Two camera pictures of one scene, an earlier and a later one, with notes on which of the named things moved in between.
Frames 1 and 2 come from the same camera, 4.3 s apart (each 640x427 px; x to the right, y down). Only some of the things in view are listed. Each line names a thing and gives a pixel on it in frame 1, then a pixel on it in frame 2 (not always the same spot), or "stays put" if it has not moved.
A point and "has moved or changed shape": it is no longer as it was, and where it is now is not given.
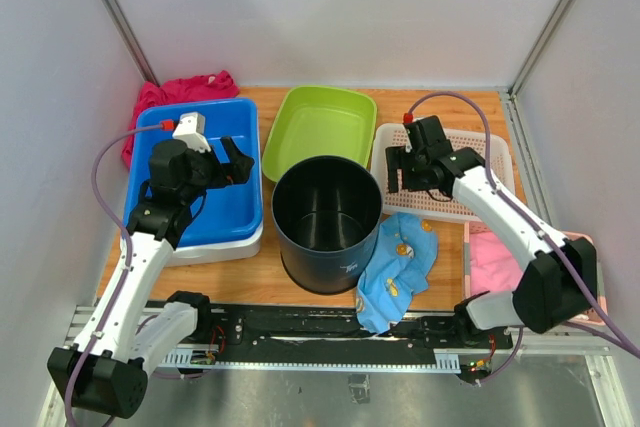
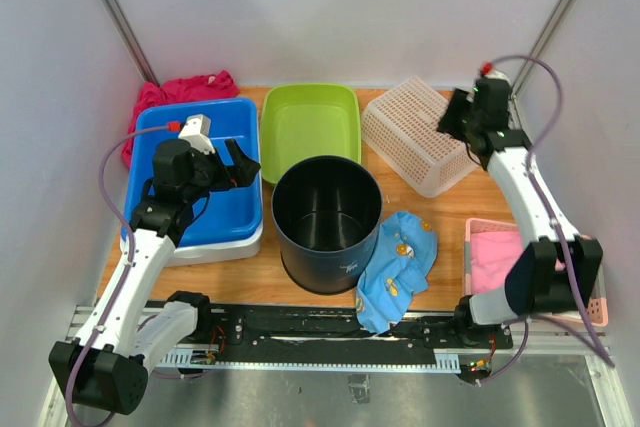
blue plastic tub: [226, 212] stays put
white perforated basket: [418, 204] has moved or changed shape
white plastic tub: [205, 254] stays put
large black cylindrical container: [325, 211] stays put
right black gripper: [397, 158] to [459, 101]
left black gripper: [236, 171] stays put
